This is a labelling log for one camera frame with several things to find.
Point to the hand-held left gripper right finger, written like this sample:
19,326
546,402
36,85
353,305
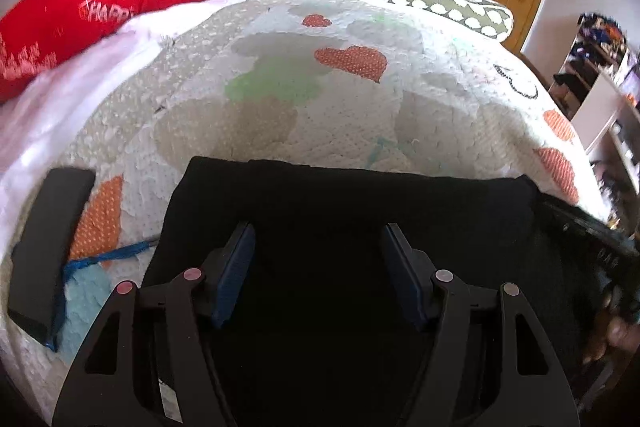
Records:
406,279

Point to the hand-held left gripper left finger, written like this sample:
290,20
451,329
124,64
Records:
234,274

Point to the black pants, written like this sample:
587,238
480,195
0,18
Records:
325,207

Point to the person's right hand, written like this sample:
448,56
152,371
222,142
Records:
612,332

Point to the white desk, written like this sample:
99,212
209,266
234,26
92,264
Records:
607,117

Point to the white quilted heart-print blanket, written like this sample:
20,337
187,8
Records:
310,107

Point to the black flat rectangular device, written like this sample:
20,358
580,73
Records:
47,247

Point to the cluttered shelf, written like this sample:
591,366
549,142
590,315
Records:
592,52

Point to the white bed sheet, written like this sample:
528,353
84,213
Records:
55,97

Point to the green white-dotted pillow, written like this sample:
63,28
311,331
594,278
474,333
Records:
445,2

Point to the red printed pillow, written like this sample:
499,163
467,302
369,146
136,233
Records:
85,12

